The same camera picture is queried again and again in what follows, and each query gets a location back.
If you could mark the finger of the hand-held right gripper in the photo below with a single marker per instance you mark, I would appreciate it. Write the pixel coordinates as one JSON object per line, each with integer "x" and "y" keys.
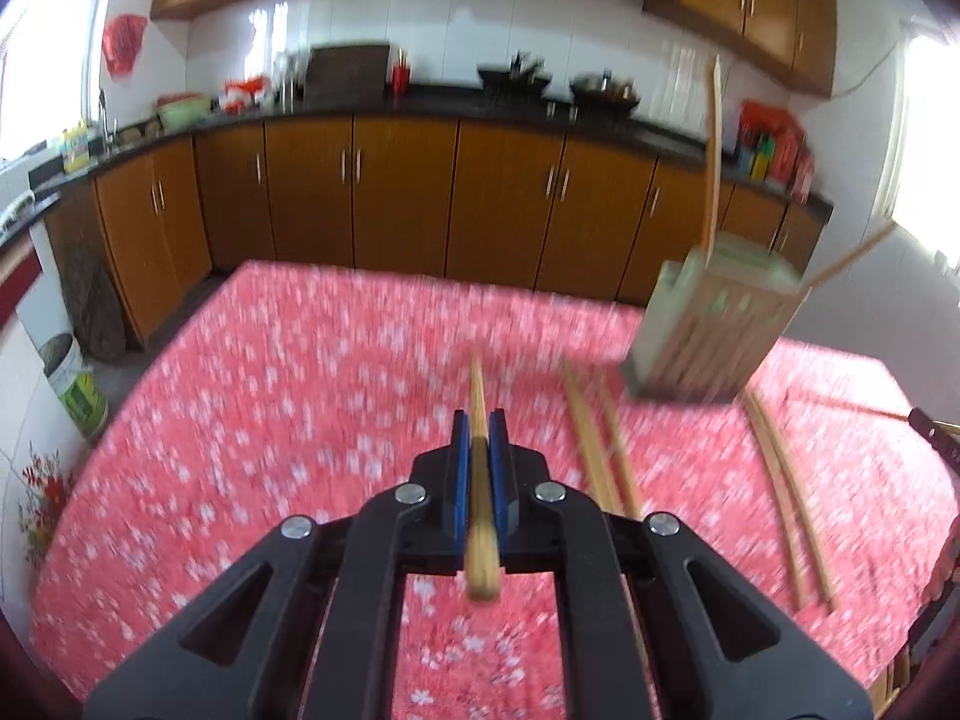
{"x": 937, "y": 446}

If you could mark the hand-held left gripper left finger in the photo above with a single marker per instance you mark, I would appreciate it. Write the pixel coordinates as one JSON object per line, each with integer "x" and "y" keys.
{"x": 461, "y": 480}

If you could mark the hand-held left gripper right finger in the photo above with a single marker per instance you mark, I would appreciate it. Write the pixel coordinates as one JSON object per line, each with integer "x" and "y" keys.
{"x": 499, "y": 480}

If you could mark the wooden chopstick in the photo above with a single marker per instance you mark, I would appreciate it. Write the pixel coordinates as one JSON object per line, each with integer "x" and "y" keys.
{"x": 714, "y": 165}
{"x": 621, "y": 450}
{"x": 796, "y": 502}
{"x": 592, "y": 435}
{"x": 892, "y": 414}
{"x": 855, "y": 255}
{"x": 776, "y": 499}
{"x": 480, "y": 465}

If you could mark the green slotted chopstick holder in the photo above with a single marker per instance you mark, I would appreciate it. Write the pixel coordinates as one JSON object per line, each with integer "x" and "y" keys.
{"x": 712, "y": 337}

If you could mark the wooden chair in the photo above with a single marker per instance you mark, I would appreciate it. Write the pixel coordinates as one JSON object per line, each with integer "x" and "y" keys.
{"x": 926, "y": 615}

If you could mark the red floral tablecloth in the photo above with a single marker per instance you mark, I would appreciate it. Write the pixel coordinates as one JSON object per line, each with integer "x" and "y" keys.
{"x": 300, "y": 427}

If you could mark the window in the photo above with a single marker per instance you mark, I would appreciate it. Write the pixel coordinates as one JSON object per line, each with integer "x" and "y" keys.
{"x": 930, "y": 150}
{"x": 45, "y": 52}

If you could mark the lower wooden kitchen cabinets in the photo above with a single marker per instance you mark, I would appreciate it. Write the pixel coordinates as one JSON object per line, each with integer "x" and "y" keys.
{"x": 405, "y": 187}

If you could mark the colourful striped box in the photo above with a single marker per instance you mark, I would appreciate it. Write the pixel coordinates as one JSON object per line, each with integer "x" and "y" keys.
{"x": 756, "y": 157}

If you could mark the red plastic bag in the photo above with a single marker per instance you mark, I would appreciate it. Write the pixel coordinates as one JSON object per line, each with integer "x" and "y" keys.
{"x": 124, "y": 45}
{"x": 772, "y": 120}

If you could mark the black kitchen countertop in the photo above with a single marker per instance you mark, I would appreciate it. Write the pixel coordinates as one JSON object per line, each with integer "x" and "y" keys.
{"x": 435, "y": 106}

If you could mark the gas stove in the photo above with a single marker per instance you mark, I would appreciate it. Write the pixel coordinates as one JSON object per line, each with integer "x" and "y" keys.
{"x": 559, "y": 101}

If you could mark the white bucket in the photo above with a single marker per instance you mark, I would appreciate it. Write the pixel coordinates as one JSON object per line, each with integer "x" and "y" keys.
{"x": 75, "y": 390}

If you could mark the black wok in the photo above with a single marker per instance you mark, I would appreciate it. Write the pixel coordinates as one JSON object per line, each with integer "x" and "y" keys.
{"x": 514, "y": 79}

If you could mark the red utensil container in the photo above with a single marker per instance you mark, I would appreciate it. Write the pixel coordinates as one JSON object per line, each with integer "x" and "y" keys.
{"x": 400, "y": 76}

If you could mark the dark mesh sack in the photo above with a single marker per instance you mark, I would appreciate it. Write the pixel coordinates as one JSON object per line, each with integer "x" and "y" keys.
{"x": 90, "y": 300}

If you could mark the red artificial flowers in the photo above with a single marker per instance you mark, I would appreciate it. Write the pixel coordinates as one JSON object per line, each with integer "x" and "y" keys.
{"x": 45, "y": 502}

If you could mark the brown box on counter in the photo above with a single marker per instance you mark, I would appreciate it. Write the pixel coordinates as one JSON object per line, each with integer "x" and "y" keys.
{"x": 349, "y": 69}

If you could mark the glass jars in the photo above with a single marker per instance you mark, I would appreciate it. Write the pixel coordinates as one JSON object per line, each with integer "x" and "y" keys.
{"x": 289, "y": 79}

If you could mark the red and white packets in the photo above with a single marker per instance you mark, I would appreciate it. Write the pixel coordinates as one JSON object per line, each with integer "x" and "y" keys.
{"x": 246, "y": 94}

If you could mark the green bowl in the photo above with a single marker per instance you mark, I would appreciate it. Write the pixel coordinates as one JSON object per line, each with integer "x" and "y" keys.
{"x": 184, "y": 112}

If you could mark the yellow detergent bottle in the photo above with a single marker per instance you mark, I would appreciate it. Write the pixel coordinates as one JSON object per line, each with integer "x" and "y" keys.
{"x": 75, "y": 150}

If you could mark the steel faucet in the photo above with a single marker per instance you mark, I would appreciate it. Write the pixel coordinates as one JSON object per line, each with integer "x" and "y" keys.
{"x": 103, "y": 116}

